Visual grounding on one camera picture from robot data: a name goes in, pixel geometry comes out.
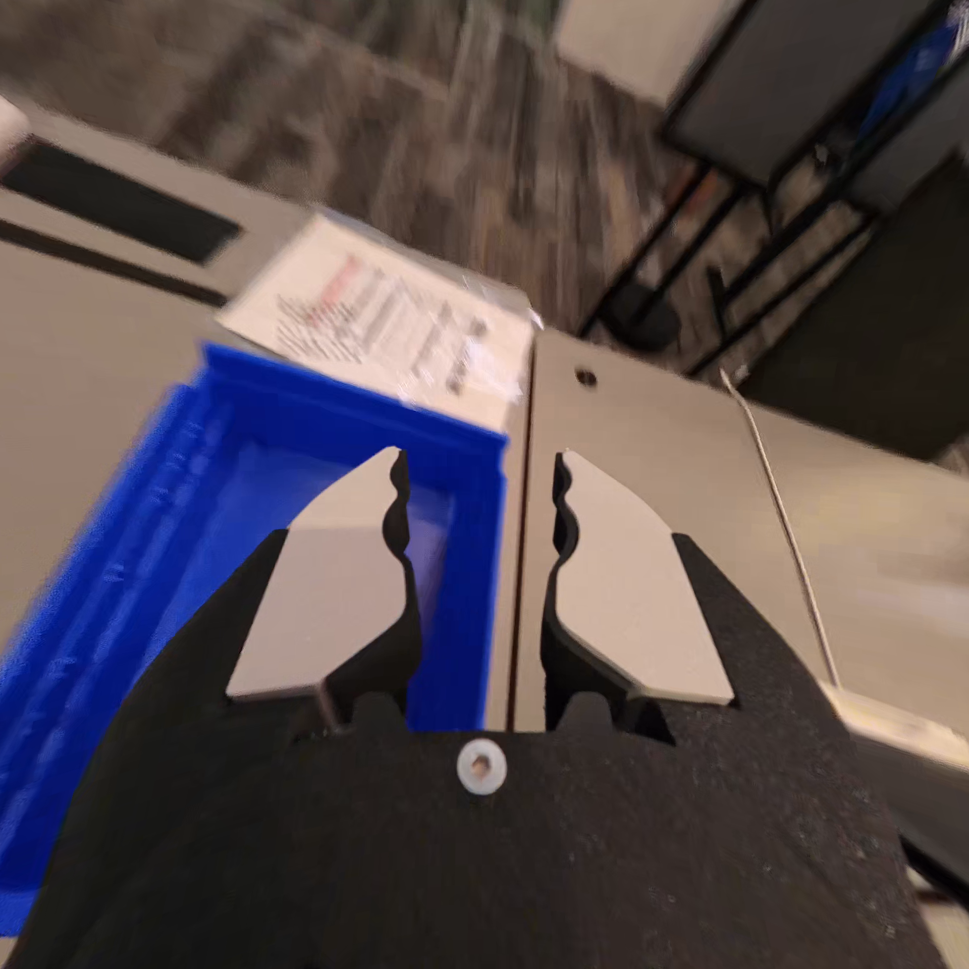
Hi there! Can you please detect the blue plastic bin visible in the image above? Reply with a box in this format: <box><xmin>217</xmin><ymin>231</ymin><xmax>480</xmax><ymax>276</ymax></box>
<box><xmin>0</xmin><ymin>341</ymin><xmax>510</xmax><ymax>934</ymax></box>

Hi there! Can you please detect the printed sheet in plastic sleeve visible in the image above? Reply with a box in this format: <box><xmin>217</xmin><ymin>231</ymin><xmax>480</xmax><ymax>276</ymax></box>
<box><xmin>214</xmin><ymin>212</ymin><xmax>545</xmax><ymax>426</ymax></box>

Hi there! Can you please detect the white cable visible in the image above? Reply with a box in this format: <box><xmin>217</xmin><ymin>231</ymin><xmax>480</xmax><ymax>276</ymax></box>
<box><xmin>718</xmin><ymin>367</ymin><xmax>845</xmax><ymax>690</ymax></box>

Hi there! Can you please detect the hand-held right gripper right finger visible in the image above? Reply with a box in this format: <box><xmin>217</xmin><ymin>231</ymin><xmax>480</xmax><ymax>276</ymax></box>
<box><xmin>540</xmin><ymin>449</ymin><xmax>737</xmax><ymax>734</ymax></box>

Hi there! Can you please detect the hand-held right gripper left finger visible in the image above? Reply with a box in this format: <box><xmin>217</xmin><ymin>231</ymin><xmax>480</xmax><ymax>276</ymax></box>
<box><xmin>224</xmin><ymin>445</ymin><xmax>423</xmax><ymax>734</ymax></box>

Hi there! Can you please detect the black metal shelf rack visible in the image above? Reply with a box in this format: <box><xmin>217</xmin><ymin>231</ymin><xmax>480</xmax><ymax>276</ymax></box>
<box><xmin>579</xmin><ymin>0</ymin><xmax>969</xmax><ymax>375</ymax></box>

